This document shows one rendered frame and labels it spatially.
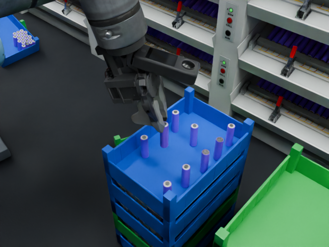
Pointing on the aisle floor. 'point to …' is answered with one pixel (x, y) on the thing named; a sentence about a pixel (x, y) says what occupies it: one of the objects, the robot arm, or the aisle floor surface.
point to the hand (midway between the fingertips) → (164, 123)
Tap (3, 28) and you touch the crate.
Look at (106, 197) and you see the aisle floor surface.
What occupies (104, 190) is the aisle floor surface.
